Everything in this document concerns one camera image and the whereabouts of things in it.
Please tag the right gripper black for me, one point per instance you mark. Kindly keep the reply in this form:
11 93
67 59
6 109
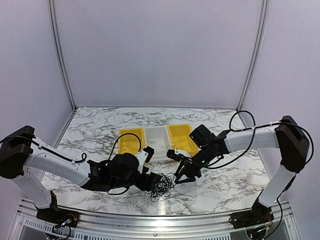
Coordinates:
187 165

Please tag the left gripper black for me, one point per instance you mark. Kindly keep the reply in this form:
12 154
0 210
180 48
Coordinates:
148 182

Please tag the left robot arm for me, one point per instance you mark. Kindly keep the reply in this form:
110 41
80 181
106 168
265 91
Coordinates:
22 151

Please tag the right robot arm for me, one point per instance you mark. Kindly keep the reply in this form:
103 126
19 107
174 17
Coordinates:
293 141

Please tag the right yellow plastic bin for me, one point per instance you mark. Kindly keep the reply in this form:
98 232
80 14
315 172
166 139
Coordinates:
180 138

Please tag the yellow plastic bin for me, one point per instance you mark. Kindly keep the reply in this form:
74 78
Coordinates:
132 140
180 138

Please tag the white translucent plastic bin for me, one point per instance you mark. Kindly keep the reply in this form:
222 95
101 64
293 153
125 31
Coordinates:
156 138

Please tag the left yellow plastic bin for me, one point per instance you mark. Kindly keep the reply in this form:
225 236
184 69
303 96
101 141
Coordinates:
132 140

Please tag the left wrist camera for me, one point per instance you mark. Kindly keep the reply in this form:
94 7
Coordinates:
144 156

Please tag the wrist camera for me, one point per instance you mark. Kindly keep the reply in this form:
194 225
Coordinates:
176 154
144 156

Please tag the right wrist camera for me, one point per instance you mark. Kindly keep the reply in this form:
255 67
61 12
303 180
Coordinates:
176 154

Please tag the aluminium frame rail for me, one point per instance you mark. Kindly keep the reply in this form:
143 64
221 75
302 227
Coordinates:
111 226

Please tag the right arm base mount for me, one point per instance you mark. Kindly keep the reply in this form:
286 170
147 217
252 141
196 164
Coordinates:
258 214

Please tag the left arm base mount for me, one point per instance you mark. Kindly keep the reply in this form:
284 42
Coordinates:
56 215

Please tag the right corner post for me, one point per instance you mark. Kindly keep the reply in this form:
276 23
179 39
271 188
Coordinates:
262 22

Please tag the corner post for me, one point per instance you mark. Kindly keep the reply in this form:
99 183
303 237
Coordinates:
59 53
262 22

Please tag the left corner post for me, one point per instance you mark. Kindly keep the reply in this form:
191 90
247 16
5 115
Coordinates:
59 53

